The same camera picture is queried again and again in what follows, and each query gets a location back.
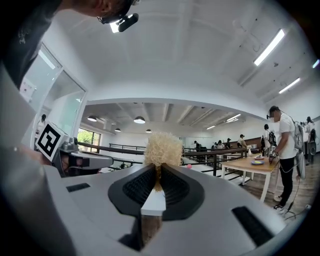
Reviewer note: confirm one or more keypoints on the plain black railing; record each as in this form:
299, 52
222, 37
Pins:
127, 146

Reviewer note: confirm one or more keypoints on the ceiling strip light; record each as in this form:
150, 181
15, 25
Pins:
269, 47
289, 85
233, 117
316, 63
210, 127

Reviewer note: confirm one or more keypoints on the person's left forearm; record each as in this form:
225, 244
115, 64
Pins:
30, 153

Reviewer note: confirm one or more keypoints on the small pink ball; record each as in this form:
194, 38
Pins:
189, 165

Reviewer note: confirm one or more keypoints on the person's face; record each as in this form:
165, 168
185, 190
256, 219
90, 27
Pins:
102, 7

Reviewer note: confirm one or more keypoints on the person's left hand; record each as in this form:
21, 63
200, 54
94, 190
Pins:
65, 163

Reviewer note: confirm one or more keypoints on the black head-worn camera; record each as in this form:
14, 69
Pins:
127, 22

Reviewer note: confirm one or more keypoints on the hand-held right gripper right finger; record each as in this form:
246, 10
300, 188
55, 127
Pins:
212, 225

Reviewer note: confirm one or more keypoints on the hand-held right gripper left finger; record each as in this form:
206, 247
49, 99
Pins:
100, 212

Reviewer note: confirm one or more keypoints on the pink plastic bowl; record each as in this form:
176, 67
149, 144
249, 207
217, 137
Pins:
258, 158

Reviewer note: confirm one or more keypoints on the glass partition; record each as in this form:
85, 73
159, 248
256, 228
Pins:
65, 100

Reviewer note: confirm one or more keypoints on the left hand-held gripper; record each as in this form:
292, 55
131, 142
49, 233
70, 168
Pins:
48, 140

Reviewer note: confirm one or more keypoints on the large window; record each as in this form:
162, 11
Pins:
88, 140

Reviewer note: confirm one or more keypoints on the white paper notice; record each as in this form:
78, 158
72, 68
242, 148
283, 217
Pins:
27, 90

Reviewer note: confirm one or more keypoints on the black pendant lamp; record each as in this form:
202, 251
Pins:
148, 130
117, 130
92, 119
139, 120

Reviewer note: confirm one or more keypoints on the beige sponge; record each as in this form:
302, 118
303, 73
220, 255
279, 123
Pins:
162, 150

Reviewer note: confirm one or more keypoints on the big blue plate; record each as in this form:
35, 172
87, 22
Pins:
257, 163

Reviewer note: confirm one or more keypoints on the black railing with wooden handrail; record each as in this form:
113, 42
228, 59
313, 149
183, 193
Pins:
120, 149

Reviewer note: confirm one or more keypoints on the white bottle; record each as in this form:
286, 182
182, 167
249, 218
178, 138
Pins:
248, 151

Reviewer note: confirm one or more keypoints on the person's black shirt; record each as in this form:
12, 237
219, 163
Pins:
25, 30

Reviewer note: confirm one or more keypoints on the wooden table with white legs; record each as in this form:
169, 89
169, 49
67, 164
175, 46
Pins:
257, 168

